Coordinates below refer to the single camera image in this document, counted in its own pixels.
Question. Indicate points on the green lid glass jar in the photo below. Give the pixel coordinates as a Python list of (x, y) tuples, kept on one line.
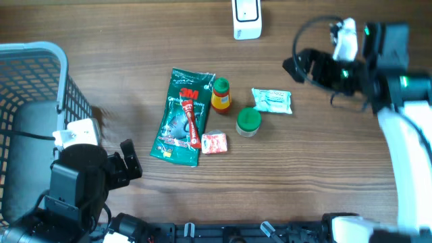
[(248, 122)]

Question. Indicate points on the red white small packet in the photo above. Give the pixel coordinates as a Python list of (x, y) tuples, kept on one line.
[(214, 142)]

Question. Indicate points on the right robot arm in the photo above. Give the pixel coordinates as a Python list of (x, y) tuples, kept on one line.
[(401, 101)]

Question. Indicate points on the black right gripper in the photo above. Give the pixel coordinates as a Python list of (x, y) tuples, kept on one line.
[(324, 64)]

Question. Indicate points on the red stick sachet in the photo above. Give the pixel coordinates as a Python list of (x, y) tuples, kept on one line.
[(194, 138)]

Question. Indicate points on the light green tissue packet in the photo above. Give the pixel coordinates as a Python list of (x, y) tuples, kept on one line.
[(272, 101)]

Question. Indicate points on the grey plastic mesh basket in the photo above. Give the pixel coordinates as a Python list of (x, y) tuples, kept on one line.
[(38, 97)]

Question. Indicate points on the green 3M gloves packet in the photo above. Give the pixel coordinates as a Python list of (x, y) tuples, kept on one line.
[(172, 140)]

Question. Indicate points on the red sauce bottle green cap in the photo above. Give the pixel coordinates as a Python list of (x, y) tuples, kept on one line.
[(221, 99)]

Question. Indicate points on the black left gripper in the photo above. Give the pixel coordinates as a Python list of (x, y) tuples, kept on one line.
[(121, 176)]

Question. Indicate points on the white barcode scanner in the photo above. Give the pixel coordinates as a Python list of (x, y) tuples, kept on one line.
[(247, 19)]

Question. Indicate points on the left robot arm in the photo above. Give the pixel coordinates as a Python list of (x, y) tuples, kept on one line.
[(81, 179)]

